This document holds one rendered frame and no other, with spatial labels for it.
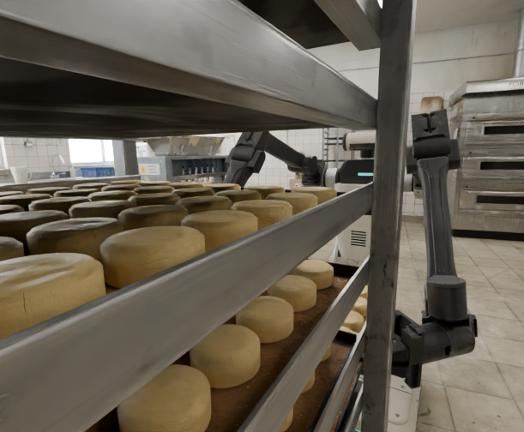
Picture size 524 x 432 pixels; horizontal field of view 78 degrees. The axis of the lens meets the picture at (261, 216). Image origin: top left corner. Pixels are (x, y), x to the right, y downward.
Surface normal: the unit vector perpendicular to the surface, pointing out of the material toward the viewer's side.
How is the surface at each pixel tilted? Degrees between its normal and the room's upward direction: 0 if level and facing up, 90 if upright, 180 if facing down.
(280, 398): 90
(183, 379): 0
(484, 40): 90
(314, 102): 90
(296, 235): 90
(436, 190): 56
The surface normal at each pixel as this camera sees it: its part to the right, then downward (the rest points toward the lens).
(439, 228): -0.43, -0.40
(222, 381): 0.00, 0.19
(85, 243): 0.55, 0.15
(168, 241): -0.02, -0.98
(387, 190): -0.49, 0.18
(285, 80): 0.87, 0.08
